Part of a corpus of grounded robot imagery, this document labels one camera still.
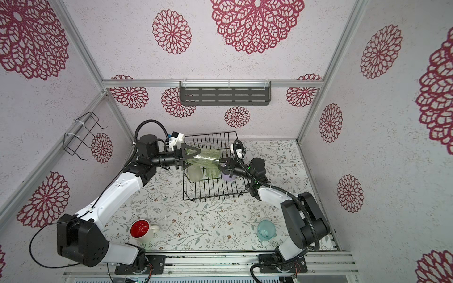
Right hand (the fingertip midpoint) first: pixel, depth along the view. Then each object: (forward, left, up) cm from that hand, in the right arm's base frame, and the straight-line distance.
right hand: (213, 161), depth 73 cm
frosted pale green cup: (+10, +13, -23) cm, 28 cm away
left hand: (0, +5, +2) cm, 6 cm away
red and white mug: (-20, +33, -26) cm, 47 cm away
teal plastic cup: (-17, -24, -30) cm, 42 cm away
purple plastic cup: (+10, -5, -27) cm, 29 cm away
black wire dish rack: (+9, +9, -27) cm, 30 cm away
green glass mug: (+15, +4, -29) cm, 33 cm away
